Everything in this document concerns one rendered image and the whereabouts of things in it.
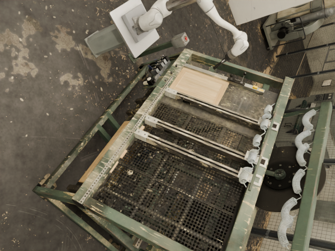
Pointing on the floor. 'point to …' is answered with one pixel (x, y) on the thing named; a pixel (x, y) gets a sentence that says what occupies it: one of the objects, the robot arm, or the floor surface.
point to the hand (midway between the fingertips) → (216, 66)
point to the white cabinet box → (259, 8)
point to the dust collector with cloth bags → (286, 27)
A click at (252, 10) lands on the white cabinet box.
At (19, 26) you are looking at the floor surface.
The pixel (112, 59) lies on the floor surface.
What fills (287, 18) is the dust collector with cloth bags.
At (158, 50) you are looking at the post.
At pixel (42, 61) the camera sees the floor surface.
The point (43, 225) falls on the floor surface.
